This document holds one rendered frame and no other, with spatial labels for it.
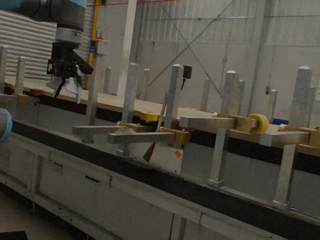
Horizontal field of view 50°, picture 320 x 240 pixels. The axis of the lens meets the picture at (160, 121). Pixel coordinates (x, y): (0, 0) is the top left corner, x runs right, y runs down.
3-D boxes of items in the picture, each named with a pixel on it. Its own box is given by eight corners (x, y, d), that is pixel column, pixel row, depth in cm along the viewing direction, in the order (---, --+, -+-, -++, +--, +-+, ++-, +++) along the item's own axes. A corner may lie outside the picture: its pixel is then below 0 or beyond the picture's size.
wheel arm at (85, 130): (76, 137, 132) (77, 126, 131) (71, 135, 134) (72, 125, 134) (152, 135, 165) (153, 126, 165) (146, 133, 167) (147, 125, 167)
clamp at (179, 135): (181, 145, 136) (183, 132, 135) (155, 138, 144) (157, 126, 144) (189, 144, 140) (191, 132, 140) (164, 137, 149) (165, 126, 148)
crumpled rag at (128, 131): (125, 135, 113) (125, 128, 113) (110, 131, 118) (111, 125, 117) (143, 135, 120) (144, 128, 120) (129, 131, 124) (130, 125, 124)
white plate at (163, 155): (178, 175, 136) (182, 150, 135) (132, 159, 153) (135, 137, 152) (179, 175, 137) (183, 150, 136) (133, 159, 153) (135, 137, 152)
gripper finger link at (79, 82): (72, 91, 119) (66, 70, 122) (76, 92, 121) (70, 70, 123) (80, 85, 116) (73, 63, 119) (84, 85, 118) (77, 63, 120)
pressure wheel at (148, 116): (155, 137, 161) (159, 113, 160) (138, 135, 160) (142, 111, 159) (153, 135, 169) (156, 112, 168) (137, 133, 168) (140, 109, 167)
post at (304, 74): (283, 216, 111) (309, 66, 106) (272, 213, 113) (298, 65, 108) (286, 214, 114) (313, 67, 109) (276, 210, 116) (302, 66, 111)
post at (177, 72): (162, 181, 143) (179, 64, 138) (156, 178, 145) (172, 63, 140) (167, 179, 145) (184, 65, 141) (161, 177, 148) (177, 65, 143)
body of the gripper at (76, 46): (45, 75, 120) (49, 40, 118) (67, 78, 126) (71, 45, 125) (57, 78, 115) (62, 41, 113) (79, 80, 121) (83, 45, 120)
